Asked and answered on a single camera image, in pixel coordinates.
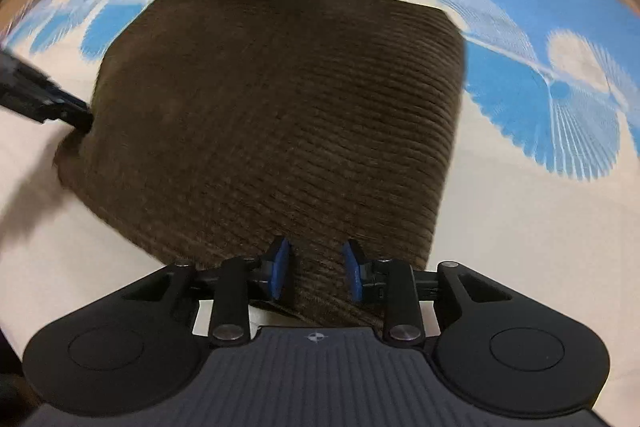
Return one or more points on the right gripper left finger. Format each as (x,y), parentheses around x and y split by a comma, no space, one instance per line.
(241,280)

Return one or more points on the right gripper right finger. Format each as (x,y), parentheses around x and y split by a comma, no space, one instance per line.
(388,283)

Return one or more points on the brown corduroy pants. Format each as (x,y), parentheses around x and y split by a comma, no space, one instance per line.
(219,125)

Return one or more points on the blue white patterned bedsheet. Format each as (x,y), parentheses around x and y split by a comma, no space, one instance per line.
(543,191)

